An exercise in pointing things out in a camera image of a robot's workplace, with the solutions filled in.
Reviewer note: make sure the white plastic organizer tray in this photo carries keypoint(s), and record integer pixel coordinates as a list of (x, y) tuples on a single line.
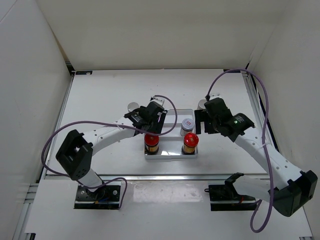
[(170, 145)]

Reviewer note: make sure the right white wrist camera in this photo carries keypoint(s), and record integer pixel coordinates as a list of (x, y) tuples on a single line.
[(214, 96)]

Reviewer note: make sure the aluminium rail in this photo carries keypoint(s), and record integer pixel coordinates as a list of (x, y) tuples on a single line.
[(48, 151), (256, 97), (174, 177)]

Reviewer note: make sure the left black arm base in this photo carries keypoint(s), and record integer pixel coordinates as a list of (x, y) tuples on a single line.
[(107, 197)]

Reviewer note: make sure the left black table label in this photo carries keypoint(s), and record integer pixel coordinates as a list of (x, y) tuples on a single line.
[(83, 72)]

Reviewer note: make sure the black table label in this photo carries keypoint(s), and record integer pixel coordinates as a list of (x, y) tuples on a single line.
[(83, 72), (231, 70)]

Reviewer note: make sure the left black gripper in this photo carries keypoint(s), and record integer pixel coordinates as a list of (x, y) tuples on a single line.
[(157, 127)]

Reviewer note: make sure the front aluminium rail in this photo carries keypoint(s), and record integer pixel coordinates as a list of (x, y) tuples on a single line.
[(174, 177)]

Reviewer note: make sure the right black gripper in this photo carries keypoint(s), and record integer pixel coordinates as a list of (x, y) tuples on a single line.
[(202, 115)]

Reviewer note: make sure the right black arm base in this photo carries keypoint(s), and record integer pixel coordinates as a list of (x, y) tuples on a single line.
[(224, 198)]

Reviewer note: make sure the left aluminium rail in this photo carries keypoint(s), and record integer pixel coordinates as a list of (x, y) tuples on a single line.
[(48, 151)]

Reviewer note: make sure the white-lid small jar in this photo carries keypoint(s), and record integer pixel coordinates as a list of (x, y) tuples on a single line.
[(187, 126)]

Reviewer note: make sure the right black table label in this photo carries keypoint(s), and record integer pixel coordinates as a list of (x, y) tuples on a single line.
[(231, 70)]

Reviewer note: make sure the red-lid sauce jar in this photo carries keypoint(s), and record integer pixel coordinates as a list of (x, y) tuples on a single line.
[(190, 142), (151, 144)]

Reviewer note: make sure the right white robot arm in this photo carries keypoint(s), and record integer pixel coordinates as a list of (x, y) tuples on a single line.
[(288, 188)]

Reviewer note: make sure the silver-lid shaker bottle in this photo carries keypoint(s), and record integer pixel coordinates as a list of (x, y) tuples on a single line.
[(132, 106), (201, 104)]

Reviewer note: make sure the right aluminium rail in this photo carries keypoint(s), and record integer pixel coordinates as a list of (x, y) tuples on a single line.
[(256, 97)]

